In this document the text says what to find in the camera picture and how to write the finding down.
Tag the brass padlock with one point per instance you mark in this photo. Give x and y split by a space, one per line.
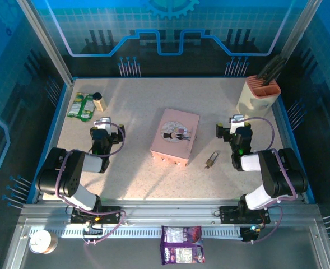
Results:
209 162

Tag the pink tin box with cartoon couple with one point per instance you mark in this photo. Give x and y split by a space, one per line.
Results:
176 134

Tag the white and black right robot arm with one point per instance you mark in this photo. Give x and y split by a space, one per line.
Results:
279 173

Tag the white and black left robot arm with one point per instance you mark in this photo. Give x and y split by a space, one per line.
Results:
69 173

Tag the tan bottle with black cap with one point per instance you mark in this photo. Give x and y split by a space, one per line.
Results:
101 104

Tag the green snack packet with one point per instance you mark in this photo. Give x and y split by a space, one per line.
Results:
82 107

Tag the beige knife block orange top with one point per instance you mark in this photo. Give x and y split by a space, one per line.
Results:
251 98

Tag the white and tan tape roll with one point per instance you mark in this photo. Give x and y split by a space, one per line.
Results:
41 241

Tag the grey metal shelf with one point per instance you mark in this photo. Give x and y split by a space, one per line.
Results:
279 252

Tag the purple snack packet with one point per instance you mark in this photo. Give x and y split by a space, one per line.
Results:
181 246

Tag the aluminium side rail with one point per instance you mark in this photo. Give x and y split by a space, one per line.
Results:
59 126
289 134

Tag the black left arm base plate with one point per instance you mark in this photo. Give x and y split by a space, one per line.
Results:
113 213

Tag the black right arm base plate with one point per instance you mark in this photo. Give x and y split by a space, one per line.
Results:
227 214

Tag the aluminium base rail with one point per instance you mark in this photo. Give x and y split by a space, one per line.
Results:
167 210

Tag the aluminium frame post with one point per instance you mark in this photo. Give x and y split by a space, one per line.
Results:
299 30
47 45

